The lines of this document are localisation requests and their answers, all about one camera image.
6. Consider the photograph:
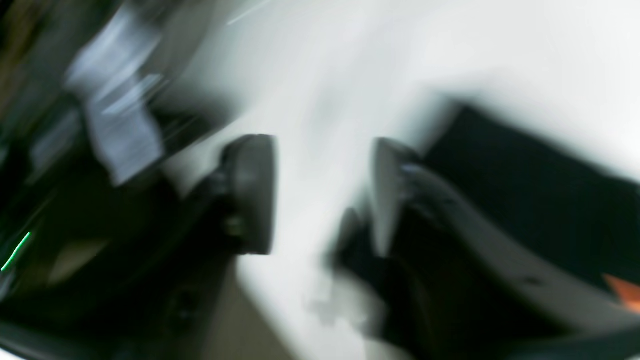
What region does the black T-shirt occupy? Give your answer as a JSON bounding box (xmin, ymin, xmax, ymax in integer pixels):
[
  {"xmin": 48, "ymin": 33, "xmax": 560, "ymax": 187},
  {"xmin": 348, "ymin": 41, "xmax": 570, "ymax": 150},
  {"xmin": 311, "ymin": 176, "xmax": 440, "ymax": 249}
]
[{"xmin": 423, "ymin": 105, "xmax": 640, "ymax": 312}]

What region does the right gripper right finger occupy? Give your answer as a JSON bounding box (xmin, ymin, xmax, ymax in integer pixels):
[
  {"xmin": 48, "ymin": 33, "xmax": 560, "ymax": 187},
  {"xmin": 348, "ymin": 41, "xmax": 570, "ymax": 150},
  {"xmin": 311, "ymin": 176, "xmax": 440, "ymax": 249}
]
[{"xmin": 371, "ymin": 137, "xmax": 639, "ymax": 339}]

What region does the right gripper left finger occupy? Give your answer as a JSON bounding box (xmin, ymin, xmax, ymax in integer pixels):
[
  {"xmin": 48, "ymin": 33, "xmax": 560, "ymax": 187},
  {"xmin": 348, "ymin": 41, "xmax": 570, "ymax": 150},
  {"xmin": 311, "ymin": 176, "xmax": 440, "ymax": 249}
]
[{"xmin": 165, "ymin": 134, "xmax": 277, "ymax": 321}]

